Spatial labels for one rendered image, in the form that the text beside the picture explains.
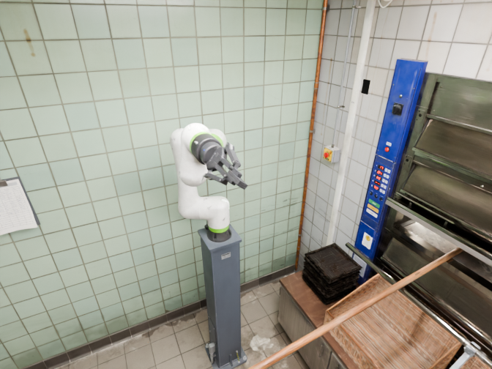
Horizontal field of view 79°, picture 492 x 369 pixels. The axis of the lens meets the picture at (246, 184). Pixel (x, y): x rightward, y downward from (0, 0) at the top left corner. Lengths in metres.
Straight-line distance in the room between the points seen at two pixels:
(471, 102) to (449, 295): 1.03
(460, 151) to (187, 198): 1.38
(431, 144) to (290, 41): 1.11
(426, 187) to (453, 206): 0.17
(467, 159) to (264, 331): 2.00
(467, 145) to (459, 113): 0.15
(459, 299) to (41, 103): 2.44
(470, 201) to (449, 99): 0.51
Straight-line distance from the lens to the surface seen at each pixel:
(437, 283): 2.09
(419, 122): 1.86
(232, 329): 2.36
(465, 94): 1.75
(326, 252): 2.32
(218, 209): 1.63
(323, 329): 1.41
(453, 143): 1.78
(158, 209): 2.20
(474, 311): 2.05
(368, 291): 2.31
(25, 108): 1.92
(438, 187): 1.87
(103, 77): 1.87
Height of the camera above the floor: 2.33
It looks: 29 degrees down
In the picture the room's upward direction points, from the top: straight up
